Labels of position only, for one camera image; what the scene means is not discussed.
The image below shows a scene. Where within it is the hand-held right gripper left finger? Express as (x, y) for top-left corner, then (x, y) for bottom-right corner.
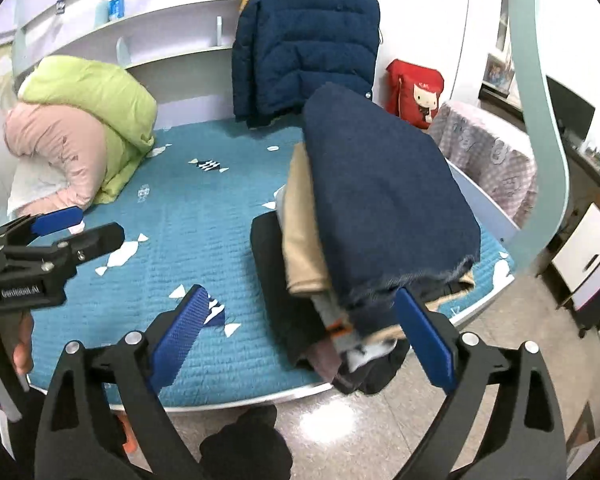
(34, 284), (207, 480)

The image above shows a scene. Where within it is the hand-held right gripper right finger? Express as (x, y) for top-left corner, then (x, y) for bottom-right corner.
(394, 287), (568, 480)

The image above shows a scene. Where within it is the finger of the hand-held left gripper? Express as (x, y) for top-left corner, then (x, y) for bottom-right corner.
(0, 206), (84, 251)
(10, 223), (126, 278)

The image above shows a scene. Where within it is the black garment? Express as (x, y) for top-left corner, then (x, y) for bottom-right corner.
(250, 214), (411, 396)

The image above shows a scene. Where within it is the stack of clothes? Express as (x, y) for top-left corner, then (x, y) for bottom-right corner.
(278, 142), (476, 321)

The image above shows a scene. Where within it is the dark denim jacket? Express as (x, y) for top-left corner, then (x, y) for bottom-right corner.
(302, 82), (482, 338)

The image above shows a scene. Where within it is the person's left hand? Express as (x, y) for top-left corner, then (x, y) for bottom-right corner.
(0, 312), (35, 376)

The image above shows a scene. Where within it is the white pillow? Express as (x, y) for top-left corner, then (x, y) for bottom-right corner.
(7, 162), (73, 216)

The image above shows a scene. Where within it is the pink quilt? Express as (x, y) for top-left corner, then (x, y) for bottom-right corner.
(4, 102), (112, 218)

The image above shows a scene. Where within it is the grey garment with orange trim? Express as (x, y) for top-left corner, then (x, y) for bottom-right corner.
(312, 292), (396, 361)

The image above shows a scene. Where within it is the dusky pink folded garment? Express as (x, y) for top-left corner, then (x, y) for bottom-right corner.
(305, 340), (366, 386)

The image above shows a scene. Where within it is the green quilt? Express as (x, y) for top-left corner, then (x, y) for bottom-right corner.
(17, 55), (158, 206)

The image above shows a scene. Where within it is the person's black shoe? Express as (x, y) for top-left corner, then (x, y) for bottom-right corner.
(199, 404), (293, 480)

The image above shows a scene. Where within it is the white drawer cabinet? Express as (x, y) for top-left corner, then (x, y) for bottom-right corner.
(550, 202), (600, 331)

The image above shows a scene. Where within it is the dark desk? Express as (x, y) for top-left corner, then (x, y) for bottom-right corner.
(480, 85), (600, 271)

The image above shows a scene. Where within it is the red cartoon bag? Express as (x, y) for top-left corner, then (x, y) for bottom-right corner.
(384, 58), (446, 131)

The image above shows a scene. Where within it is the black computer monitor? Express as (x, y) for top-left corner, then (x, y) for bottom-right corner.
(545, 75), (597, 143)

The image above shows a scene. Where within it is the yellow and navy puffer jacket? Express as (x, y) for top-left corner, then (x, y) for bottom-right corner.
(231, 0), (382, 128)

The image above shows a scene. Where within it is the lilac wall shelf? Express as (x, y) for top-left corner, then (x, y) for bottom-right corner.
(10, 0), (261, 68)

